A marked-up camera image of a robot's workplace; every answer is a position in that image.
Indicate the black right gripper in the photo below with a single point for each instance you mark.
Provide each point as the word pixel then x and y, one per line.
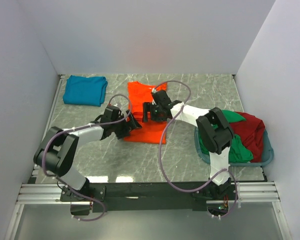
pixel 148 107

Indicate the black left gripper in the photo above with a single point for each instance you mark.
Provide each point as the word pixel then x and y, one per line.
pixel 131 124

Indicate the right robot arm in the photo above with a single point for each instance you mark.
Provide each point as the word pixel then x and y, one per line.
pixel 215 132

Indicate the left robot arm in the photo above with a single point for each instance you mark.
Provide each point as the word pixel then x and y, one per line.
pixel 57 150

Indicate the folded blue t shirt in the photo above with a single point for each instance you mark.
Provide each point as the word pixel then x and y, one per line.
pixel 87 91

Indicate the teal plastic basket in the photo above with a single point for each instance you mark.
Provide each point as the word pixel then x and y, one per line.
pixel 266 157

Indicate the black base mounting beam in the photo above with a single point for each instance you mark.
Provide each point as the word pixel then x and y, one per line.
pixel 153 196

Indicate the green t shirt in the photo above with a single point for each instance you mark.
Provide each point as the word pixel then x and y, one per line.
pixel 238 152

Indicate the dark red t shirt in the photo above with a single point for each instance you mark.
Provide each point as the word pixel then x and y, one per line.
pixel 251 131

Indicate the aluminium left side rail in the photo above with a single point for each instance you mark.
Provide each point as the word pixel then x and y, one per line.
pixel 35 170

